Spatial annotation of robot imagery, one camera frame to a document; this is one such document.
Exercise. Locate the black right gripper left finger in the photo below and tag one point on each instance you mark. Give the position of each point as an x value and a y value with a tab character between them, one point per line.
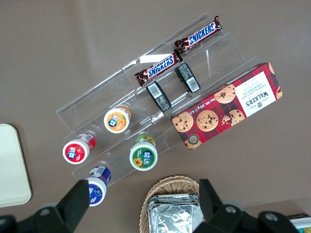
70	206

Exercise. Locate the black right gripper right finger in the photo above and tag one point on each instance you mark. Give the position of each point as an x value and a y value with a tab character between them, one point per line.
206	201

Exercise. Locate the foil-wrapped sandwich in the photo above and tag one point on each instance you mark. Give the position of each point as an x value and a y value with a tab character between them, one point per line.
172	217

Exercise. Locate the woven wicker basket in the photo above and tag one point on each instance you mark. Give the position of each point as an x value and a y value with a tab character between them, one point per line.
167	185

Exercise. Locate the cream plastic tray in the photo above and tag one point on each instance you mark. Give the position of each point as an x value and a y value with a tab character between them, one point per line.
11	165

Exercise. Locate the blue gum jar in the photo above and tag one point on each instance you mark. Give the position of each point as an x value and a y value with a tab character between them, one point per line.
98	189

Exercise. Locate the red gum jar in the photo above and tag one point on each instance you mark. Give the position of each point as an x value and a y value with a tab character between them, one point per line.
74	153

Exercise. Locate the green gum jar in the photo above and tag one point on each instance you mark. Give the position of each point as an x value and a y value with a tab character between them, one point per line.
143	157

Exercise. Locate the red Walkers cookie box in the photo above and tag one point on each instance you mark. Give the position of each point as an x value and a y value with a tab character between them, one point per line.
226	109

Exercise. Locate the orange gum jar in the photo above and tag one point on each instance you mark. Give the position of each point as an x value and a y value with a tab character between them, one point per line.
116	121

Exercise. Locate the clear acrylic stepped display stand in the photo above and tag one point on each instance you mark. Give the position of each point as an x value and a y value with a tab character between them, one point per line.
97	97

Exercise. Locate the small black barcode snack pack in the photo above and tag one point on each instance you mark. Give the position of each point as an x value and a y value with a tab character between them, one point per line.
187	77
158	97

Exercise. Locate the Snickers chocolate bar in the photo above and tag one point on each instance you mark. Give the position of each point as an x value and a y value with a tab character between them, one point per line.
200	34
160	66

